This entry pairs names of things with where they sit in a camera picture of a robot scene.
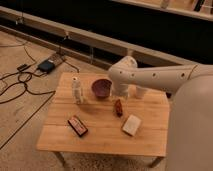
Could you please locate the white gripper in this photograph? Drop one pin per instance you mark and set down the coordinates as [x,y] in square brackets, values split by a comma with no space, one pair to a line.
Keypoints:
[120,90]

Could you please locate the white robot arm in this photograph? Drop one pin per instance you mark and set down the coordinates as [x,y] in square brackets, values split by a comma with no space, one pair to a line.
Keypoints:
[190,127]

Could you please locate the dark red ceramic bowl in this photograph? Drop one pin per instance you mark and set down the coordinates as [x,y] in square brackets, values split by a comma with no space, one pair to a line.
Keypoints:
[101,88]

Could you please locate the brown figurine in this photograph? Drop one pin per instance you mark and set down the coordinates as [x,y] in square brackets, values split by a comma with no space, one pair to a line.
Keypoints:
[118,108]

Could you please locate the white rectangular block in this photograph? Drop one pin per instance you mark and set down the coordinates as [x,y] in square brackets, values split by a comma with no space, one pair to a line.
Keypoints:
[131,125]

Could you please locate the wooden table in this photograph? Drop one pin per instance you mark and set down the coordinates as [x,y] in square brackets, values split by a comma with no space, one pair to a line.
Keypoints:
[105,134]

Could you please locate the long wooden beam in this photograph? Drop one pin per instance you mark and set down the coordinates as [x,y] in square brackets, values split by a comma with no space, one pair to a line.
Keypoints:
[112,45]

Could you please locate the black red rectangular box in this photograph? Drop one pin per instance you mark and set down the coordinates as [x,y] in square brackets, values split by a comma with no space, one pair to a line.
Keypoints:
[78,126]

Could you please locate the black power adapter box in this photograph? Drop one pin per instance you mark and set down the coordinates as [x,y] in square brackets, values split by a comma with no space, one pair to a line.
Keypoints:
[46,66]

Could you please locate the small black device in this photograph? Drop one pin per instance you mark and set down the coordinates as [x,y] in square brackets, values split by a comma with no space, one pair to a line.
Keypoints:
[23,67]

